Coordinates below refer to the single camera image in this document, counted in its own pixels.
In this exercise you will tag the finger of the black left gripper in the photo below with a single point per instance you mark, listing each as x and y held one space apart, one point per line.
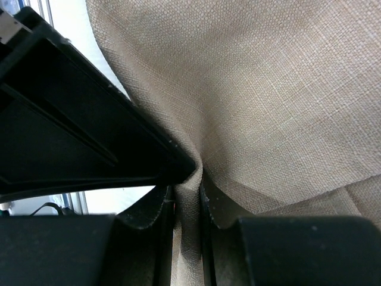
65 127

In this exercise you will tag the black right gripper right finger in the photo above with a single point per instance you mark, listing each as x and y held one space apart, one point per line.
240 248

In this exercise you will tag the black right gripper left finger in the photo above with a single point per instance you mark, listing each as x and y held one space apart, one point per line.
133 247

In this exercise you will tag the beige cloth napkin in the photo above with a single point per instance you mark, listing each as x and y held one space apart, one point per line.
278 101

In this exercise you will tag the aluminium front mounting rail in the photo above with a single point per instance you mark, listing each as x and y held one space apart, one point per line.
47 205

